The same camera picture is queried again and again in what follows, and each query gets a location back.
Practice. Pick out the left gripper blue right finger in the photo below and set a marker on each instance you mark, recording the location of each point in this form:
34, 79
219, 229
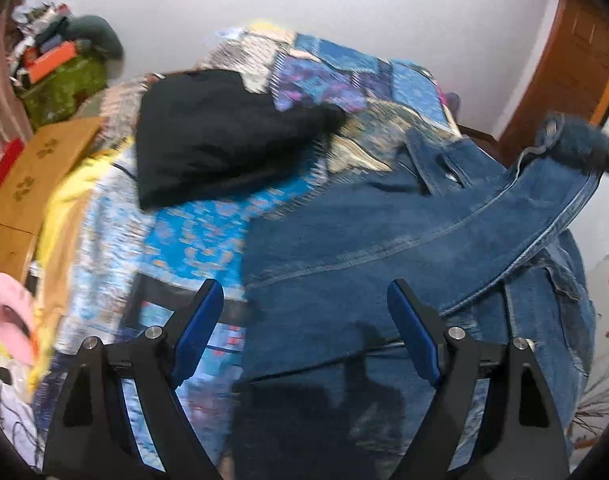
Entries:
520, 436

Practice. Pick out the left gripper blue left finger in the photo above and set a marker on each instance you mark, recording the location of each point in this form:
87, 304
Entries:
90, 435

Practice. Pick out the blue denim jacket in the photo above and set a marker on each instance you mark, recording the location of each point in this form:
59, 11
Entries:
327, 390

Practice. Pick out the wooden door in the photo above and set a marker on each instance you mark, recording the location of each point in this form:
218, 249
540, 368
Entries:
572, 76

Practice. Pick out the blue patchwork quilt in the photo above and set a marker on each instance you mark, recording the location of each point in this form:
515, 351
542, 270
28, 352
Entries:
96, 239

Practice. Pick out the wooden folding lap table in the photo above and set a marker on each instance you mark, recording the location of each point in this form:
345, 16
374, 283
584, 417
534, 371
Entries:
49, 156

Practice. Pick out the red box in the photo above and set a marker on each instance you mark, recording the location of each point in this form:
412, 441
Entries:
9, 156

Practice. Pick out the black folded garment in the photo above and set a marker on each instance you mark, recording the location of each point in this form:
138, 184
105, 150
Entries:
203, 135

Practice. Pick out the green patterned covered stand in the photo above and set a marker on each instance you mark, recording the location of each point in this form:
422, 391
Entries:
58, 96

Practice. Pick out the orange box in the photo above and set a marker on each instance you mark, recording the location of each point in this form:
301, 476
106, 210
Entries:
51, 60

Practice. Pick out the dark green cushion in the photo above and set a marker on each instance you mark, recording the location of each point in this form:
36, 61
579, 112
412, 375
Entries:
98, 32

